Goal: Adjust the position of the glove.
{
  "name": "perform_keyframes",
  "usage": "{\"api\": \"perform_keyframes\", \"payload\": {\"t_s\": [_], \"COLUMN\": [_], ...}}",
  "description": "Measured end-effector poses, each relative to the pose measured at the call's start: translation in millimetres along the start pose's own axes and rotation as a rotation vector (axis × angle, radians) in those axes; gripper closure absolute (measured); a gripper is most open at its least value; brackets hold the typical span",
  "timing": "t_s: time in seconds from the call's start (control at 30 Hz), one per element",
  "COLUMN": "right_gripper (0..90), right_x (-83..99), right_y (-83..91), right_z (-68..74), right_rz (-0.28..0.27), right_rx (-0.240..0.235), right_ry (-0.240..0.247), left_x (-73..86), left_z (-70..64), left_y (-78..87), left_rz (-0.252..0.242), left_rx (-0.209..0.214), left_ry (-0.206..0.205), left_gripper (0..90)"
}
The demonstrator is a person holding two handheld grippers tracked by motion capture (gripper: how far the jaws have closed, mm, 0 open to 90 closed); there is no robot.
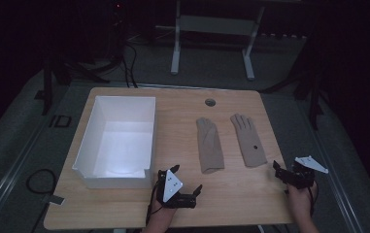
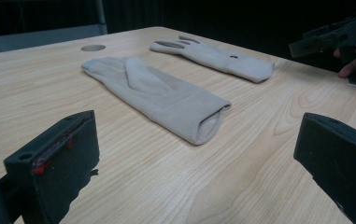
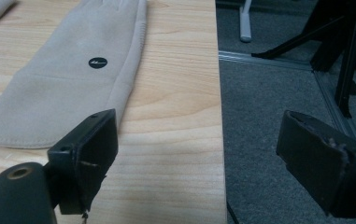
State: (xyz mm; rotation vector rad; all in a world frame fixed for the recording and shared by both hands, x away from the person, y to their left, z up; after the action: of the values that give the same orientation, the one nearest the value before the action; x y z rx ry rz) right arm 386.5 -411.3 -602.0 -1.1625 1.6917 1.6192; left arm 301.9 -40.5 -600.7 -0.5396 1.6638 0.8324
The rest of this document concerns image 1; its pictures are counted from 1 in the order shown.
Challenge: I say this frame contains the right hand-held gripper cable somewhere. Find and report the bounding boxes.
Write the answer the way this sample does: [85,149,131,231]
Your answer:
[308,183,320,217]

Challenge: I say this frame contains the grey tape piece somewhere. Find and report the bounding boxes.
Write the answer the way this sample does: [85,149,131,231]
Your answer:
[48,194,66,206]

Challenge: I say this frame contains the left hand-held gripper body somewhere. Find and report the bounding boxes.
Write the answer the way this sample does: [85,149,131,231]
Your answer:
[157,168,197,209]

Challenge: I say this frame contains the left hand-held gripper cable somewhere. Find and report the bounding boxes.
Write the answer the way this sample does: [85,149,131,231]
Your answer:
[145,180,161,225]

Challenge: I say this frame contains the white box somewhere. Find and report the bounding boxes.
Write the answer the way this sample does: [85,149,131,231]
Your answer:
[71,95,157,189]

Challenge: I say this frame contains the person's left hand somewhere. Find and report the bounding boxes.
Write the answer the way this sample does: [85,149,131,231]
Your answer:
[146,189,178,224]

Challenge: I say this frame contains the black hanging floor cables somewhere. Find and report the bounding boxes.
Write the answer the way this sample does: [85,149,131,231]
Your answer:
[120,42,139,89]

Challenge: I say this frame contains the person's right hand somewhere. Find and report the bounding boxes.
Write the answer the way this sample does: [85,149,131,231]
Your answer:
[285,182,319,221]

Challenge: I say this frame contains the metal floor rail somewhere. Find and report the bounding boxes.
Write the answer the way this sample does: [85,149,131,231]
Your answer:
[0,106,60,233]
[302,103,363,233]

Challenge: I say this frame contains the black looped floor cable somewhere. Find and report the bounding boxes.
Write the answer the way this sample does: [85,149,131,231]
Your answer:
[25,168,58,196]

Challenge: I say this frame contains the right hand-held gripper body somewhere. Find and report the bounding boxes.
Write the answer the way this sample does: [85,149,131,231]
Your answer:
[287,155,329,190]

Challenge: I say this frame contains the plain beige glove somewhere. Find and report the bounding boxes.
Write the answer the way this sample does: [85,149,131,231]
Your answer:
[195,116,225,175]

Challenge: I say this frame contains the white metal stand frame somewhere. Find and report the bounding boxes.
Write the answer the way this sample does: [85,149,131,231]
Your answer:
[170,0,266,82]

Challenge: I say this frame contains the black equipment with red light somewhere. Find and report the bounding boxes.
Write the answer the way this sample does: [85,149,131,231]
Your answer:
[108,0,129,62]

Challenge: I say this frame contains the black tripod stand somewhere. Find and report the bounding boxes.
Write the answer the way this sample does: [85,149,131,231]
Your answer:
[259,48,326,131]
[35,54,111,117]

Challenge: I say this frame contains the beige glove with black dot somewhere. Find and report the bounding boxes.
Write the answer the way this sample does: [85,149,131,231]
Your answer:
[229,113,268,168]

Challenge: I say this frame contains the hand-held gripper cable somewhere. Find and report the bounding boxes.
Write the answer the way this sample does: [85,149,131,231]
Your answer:
[145,180,161,225]
[308,183,320,217]

